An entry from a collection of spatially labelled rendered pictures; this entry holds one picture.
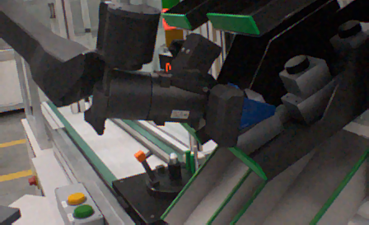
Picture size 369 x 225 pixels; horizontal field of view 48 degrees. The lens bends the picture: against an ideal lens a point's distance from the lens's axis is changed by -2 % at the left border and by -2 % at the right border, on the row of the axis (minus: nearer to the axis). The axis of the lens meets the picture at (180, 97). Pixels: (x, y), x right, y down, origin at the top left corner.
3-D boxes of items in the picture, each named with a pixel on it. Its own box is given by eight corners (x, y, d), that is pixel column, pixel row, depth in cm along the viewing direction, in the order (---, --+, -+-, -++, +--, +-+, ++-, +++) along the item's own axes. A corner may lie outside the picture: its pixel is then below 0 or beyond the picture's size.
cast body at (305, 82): (306, 125, 52) (282, 77, 49) (288, 116, 56) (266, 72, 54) (359, 88, 52) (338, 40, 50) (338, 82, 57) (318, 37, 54)
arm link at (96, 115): (83, 139, 47) (92, 61, 44) (81, 117, 52) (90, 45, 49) (144, 142, 49) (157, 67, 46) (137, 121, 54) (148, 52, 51)
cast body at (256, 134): (244, 158, 53) (218, 114, 50) (231, 147, 57) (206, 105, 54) (298, 121, 53) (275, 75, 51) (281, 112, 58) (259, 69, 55)
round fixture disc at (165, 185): (160, 206, 89) (159, 197, 88) (137, 182, 101) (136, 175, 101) (217, 188, 94) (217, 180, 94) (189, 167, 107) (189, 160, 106)
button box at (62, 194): (76, 250, 88) (71, 224, 86) (58, 209, 106) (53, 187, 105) (108, 240, 91) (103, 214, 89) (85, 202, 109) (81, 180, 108)
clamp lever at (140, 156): (151, 183, 94) (136, 157, 91) (148, 180, 96) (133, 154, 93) (165, 174, 95) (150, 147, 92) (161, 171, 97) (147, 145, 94)
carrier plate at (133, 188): (147, 232, 83) (147, 222, 82) (112, 188, 104) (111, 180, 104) (249, 198, 92) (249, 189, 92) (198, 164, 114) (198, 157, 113)
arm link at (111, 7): (41, 94, 49) (49, -8, 45) (83, 78, 56) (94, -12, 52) (123, 126, 45) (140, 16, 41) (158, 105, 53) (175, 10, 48)
